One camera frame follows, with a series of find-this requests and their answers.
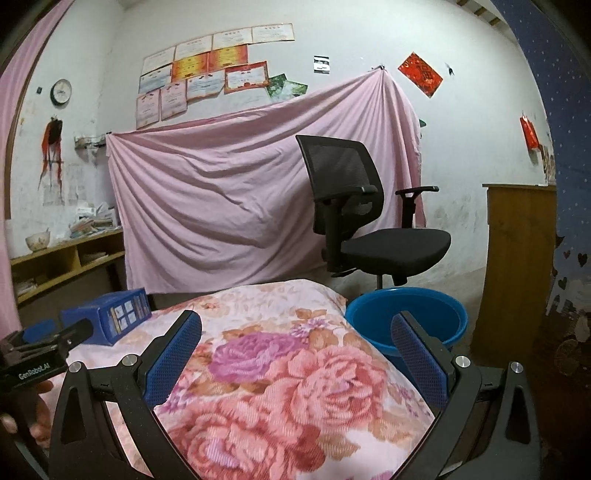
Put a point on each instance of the wooden slat frame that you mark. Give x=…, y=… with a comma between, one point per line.
x=482, y=11

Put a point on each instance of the red square paper decoration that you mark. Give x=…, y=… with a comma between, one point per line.
x=420, y=74

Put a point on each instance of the pink curtain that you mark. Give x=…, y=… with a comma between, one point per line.
x=9, y=115

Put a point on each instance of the red hanging packet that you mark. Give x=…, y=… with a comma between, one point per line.
x=529, y=131

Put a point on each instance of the blue dotted curtain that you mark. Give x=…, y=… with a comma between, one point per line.
x=568, y=115

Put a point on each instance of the pink hanging bed sheet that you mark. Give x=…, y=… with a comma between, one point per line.
x=207, y=184

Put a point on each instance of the small black wall hook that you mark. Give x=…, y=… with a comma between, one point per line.
x=450, y=69

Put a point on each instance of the blue plastic basin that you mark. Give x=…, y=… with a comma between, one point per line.
x=415, y=309

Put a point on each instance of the paper stack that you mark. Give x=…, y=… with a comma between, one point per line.
x=25, y=286
x=94, y=256

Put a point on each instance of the blue cardboard box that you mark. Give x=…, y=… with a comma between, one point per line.
x=106, y=314

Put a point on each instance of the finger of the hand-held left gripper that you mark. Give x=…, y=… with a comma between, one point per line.
x=69, y=334
x=37, y=333

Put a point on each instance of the wooden cabinet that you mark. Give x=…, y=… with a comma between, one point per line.
x=512, y=267

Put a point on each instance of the wooden shelf unit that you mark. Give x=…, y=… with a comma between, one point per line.
x=60, y=261

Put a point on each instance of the white ceramic bowl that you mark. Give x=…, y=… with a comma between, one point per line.
x=37, y=241

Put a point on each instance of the black mesh office chair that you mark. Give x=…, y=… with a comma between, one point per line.
x=392, y=244

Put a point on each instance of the group of wall certificates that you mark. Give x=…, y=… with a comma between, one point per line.
x=203, y=69

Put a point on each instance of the person's left hand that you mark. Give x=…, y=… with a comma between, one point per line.
x=39, y=415

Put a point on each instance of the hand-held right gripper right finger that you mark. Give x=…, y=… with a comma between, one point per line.
x=418, y=357

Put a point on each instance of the green photo print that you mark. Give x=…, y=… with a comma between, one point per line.
x=296, y=90
x=277, y=85

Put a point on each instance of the red tassel ornament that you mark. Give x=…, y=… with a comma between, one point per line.
x=51, y=143

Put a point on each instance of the small black-and-white picture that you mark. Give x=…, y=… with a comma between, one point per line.
x=321, y=64

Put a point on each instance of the faded paper wall chart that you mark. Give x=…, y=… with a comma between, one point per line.
x=69, y=184

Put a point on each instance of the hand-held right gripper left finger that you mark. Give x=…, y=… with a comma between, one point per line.
x=173, y=357

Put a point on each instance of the messy stack of books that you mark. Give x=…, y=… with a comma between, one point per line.
x=94, y=221

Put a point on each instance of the round wall clock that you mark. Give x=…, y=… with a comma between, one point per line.
x=61, y=92

